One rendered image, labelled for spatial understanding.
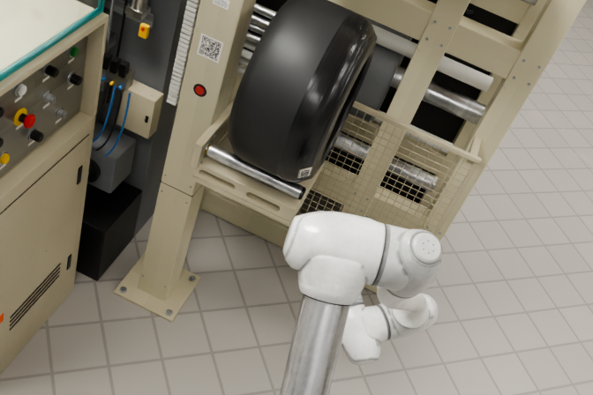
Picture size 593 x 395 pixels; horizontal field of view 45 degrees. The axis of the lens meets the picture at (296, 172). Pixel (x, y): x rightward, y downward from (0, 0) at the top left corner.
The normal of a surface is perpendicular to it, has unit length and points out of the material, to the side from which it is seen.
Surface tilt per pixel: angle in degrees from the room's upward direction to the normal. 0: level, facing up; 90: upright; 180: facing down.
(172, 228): 90
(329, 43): 25
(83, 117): 0
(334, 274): 57
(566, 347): 0
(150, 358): 0
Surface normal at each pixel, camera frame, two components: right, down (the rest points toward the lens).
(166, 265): -0.33, 0.54
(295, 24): 0.12, -0.46
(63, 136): 0.28, -0.72
